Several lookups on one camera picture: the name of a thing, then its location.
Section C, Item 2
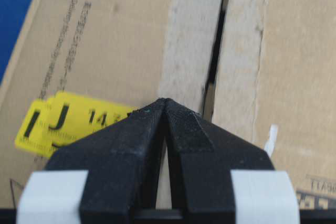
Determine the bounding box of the brown cardboard box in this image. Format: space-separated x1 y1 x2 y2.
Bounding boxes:
1 0 335 209

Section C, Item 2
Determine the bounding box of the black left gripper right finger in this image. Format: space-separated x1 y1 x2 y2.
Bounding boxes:
160 98 300 224

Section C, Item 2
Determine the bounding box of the blue table cloth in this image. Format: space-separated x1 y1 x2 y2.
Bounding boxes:
1 0 32 81

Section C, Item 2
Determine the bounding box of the yellow sticker label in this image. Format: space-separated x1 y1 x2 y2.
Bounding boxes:
15 97 55 157
43 92 136 147

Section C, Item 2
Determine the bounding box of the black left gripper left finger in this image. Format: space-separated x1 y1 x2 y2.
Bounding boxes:
16 98 166 224

